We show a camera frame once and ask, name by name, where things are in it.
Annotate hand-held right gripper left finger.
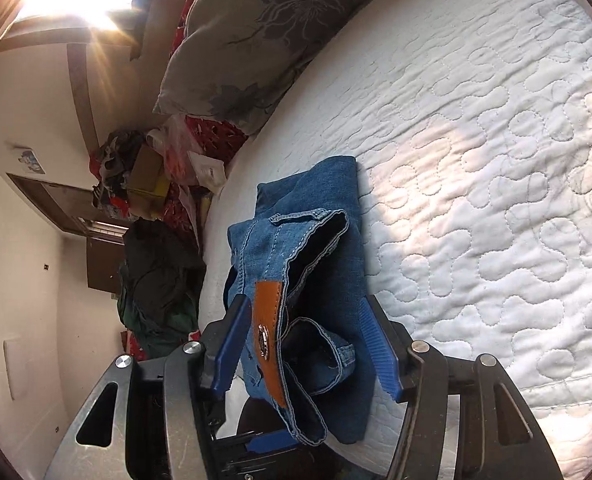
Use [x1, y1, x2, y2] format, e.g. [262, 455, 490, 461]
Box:
[43, 294, 254, 480]

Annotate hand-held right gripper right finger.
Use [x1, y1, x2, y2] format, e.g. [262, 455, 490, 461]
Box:
[358, 294, 564, 480]

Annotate blue denim pants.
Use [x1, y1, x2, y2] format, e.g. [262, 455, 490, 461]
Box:
[222, 156, 372, 447]

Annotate dark green cloth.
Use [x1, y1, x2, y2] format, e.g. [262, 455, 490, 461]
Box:
[116, 217, 207, 361]

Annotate brown wooden door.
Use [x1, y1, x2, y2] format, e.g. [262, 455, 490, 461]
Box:
[6, 172, 132, 293]

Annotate white paper packet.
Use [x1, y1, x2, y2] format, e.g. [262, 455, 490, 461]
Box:
[188, 152, 227, 193]

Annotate cardboard box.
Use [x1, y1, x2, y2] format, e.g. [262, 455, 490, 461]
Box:
[126, 145, 169, 206]

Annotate white quilted mattress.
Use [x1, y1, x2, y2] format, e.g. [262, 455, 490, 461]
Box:
[196, 0, 592, 476]

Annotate translucent plastic bag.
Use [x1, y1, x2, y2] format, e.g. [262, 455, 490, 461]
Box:
[146, 115, 202, 186]

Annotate pile of assorted clothes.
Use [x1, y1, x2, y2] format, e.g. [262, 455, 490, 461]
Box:
[88, 130, 147, 221]

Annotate grey floral pillow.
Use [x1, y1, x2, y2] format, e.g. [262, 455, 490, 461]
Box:
[153, 0, 427, 136]

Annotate small wall sticker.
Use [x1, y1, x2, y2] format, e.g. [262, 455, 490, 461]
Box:
[16, 146, 47, 175]

